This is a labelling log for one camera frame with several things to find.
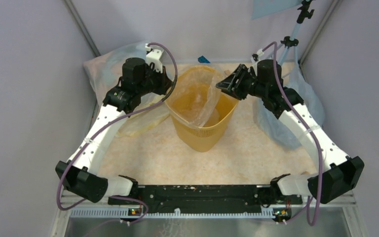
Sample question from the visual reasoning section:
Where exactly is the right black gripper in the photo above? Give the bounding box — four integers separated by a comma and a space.
215, 65, 266, 101

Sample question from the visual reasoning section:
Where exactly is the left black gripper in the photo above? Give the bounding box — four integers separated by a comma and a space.
136, 62, 172, 96

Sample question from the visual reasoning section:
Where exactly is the clear plastic trash bag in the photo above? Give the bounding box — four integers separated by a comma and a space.
166, 64, 226, 127

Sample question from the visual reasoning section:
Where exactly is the yellow plastic trash bin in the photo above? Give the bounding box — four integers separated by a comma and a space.
166, 64, 238, 152

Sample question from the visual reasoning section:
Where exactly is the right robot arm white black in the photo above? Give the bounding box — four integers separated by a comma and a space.
216, 59, 365, 204

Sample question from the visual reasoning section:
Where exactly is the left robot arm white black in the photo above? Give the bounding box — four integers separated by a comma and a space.
55, 56, 174, 209

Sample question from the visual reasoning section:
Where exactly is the large stuffed bag left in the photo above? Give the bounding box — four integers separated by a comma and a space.
83, 40, 164, 112

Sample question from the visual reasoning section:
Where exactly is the blue toy brick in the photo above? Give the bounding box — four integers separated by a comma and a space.
197, 55, 210, 64

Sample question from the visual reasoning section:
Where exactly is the blue stuffed bag right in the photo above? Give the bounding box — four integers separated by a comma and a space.
253, 66, 326, 150

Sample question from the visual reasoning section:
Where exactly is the light blue tripod stand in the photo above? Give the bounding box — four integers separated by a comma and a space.
277, 0, 314, 65

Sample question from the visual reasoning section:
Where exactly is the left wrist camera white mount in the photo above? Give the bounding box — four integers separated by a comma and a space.
145, 43, 164, 73

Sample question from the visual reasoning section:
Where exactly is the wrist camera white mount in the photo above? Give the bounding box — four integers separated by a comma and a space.
145, 43, 164, 73
250, 48, 264, 64

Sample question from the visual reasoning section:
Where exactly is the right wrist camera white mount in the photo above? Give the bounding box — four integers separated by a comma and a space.
250, 48, 264, 64

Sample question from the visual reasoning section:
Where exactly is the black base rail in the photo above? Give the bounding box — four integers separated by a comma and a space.
108, 185, 303, 215

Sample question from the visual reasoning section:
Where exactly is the white cable duct strip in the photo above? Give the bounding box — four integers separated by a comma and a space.
70, 207, 274, 219

